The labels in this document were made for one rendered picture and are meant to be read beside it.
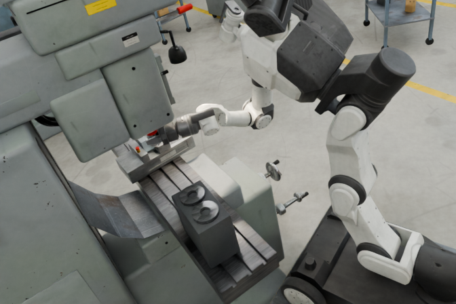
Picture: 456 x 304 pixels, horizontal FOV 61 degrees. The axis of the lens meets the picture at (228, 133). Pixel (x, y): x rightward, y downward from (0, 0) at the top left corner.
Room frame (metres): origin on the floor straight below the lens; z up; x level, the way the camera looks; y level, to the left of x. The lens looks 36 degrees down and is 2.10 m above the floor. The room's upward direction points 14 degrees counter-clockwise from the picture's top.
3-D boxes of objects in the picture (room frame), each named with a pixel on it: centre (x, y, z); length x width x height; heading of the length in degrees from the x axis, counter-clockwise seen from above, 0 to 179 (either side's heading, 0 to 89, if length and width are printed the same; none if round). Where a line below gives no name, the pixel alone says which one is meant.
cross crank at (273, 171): (1.52, -0.15, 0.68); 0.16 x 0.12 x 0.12; 115
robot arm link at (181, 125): (1.31, 0.21, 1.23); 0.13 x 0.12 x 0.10; 7
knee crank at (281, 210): (1.40, -0.24, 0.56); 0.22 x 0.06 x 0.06; 115
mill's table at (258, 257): (1.32, 0.31, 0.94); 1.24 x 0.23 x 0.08; 25
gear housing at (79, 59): (1.29, 0.34, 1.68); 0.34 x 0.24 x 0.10; 115
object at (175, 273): (1.31, 0.28, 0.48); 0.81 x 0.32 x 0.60; 115
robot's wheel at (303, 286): (0.91, -0.14, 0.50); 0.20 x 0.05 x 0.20; 46
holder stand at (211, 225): (0.93, 0.15, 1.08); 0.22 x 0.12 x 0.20; 23
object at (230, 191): (1.30, 0.30, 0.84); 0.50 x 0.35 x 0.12; 115
